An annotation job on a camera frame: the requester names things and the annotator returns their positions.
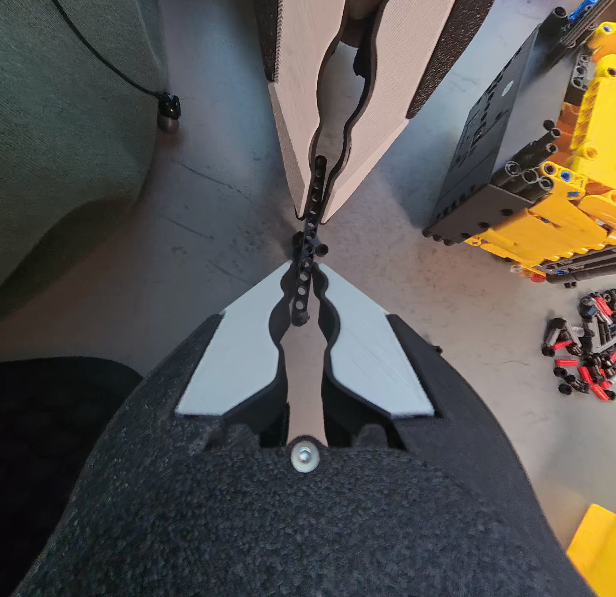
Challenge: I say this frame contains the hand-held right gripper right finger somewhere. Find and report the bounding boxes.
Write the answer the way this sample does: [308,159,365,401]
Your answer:
[312,261,437,420]

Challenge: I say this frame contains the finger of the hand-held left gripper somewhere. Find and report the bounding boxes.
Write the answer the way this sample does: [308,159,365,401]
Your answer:
[319,0,461,224]
[269,0,348,221]

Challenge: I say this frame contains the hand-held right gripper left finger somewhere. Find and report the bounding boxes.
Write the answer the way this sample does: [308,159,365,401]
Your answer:
[175,260,295,420]

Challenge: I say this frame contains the long black lego beam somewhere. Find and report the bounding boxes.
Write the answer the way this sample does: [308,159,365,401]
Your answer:
[290,155,330,327]

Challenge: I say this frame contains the yellow and black lego model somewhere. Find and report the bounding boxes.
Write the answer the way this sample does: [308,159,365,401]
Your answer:
[423,0,616,290]

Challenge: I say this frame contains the pile of small lego pieces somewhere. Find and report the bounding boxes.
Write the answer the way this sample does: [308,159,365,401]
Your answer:
[541,289,616,402]

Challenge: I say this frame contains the person's green sweater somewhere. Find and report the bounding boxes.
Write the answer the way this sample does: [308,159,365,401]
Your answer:
[0,0,169,290]

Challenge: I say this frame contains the yellow plastic bin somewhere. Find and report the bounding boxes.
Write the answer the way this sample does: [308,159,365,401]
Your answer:
[567,503,616,597]

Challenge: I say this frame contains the black cord toggle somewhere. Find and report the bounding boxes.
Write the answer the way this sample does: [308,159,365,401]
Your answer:
[158,92,182,133]

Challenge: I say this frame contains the black drawstring cord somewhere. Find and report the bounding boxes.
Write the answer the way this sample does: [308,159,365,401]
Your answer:
[41,0,167,99]

